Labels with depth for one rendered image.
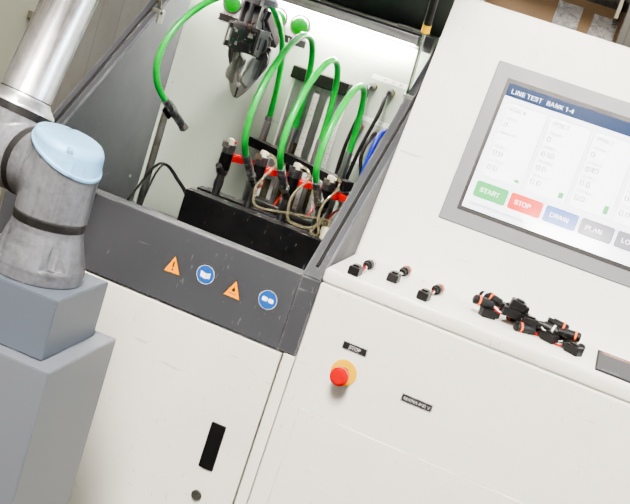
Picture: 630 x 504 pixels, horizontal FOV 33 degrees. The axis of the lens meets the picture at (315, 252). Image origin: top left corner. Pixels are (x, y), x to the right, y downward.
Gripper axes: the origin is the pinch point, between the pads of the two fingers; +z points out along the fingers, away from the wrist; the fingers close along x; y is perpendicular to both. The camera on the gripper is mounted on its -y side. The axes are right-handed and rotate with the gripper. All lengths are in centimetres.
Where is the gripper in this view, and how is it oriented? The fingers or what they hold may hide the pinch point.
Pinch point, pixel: (238, 91)
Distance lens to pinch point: 225.3
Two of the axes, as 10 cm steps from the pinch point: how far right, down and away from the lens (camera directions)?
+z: -3.1, 9.3, 2.1
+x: 9.1, 3.5, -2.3
